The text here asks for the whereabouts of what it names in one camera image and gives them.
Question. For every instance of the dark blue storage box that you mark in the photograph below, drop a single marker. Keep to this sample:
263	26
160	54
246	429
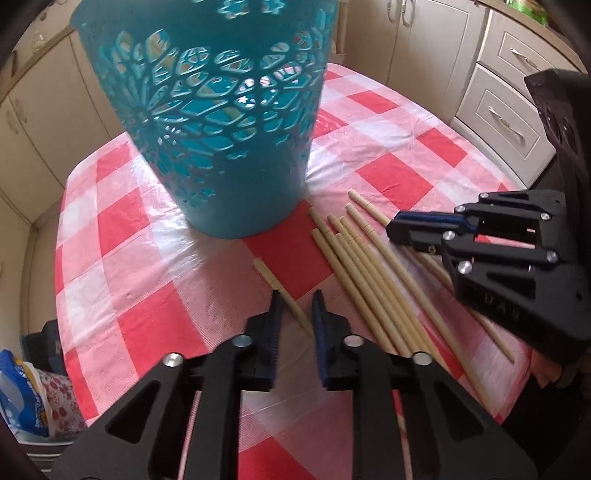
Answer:
44	344

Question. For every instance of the blue white plastic bag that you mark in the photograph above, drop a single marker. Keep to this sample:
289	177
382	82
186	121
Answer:
21	397

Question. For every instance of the teal perforated plastic basket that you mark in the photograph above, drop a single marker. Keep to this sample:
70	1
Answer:
221	184

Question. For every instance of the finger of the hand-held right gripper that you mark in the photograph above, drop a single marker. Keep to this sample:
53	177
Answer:
489	253
429	220

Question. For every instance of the single wooden chopstick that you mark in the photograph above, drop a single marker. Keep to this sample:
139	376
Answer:
267	273

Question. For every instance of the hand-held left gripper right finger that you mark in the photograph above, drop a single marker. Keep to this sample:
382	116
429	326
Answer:
319	327

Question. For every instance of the green packet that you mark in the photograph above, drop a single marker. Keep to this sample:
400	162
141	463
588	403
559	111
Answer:
528	11

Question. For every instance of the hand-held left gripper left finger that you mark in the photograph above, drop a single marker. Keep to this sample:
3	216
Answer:
276	323

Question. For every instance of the red white checkered tablecloth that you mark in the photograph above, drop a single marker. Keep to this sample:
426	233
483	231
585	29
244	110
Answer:
152	258

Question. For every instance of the pile of wooden chopsticks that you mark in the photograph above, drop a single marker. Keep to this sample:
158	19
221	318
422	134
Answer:
364	277

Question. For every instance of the cream kitchen cabinet run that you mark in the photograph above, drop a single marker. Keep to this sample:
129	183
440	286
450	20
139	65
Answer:
51	129

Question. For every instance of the cream cabinet with doors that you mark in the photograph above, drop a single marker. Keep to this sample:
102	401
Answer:
415	50

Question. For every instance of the cream drawer cabinet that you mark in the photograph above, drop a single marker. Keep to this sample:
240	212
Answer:
503	83

